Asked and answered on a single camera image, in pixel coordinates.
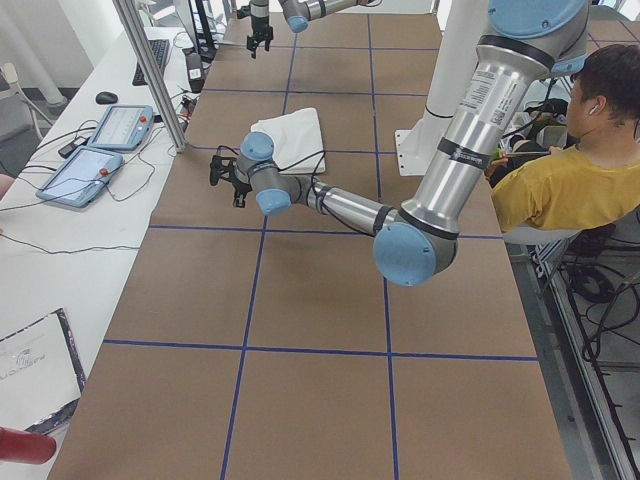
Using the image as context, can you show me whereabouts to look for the far blue teach pendant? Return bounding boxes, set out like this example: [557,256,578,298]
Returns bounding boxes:
[87,105,154,152]

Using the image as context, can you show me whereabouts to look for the white long-sleeve printed shirt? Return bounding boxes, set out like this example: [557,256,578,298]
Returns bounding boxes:
[251,108,326,175]

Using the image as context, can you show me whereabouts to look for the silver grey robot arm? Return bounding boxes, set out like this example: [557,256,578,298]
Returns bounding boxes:
[236,0,381,59]
[209,1,590,286]

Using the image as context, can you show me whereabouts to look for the near blue teach pendant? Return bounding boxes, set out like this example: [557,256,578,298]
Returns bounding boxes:
[36,146,124,208]

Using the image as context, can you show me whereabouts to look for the black computer keyboard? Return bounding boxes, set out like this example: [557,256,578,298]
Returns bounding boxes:
[131,38,172,87]

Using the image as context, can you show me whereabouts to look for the blue teach pendant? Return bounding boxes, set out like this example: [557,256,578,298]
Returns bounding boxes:
[87,105,154,152]
[36,146,124,208]

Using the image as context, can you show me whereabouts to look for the red cylinder bottle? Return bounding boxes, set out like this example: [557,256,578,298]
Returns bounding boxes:
[1,427,57,465]

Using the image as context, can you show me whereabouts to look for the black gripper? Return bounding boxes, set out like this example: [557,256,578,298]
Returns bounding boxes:
[246,15,274,59]
[209,154,250,207]

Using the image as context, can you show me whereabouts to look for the person in yellow shirt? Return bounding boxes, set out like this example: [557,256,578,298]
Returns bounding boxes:
[485,44,639,232]

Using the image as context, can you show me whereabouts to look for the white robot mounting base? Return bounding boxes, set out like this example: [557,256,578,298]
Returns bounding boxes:
[395,0,488,176]

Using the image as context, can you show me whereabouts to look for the white office chair seat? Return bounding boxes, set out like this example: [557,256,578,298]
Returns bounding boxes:
[502,223,583,245]

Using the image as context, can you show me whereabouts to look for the black computer mouse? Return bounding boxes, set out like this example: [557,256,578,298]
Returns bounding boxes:
[95,91,119,105]

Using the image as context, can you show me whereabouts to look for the metal post at table edge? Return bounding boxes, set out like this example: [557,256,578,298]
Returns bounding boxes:
[112,0,187,153]

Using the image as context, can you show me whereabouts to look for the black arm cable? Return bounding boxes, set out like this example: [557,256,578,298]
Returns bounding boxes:
[214,144,331,201]

